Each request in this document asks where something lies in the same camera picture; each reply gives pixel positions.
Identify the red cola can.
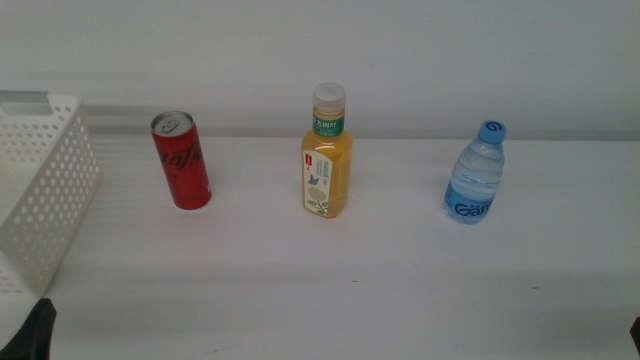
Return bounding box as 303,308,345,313
150,110,213,211

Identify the yellow juice bottle green label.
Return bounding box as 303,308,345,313
300,81,354,220

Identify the white perforated plastic basket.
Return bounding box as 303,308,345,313
0,89,104,300

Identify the clear water bottle blue cap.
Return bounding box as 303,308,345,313
442,119,508,226

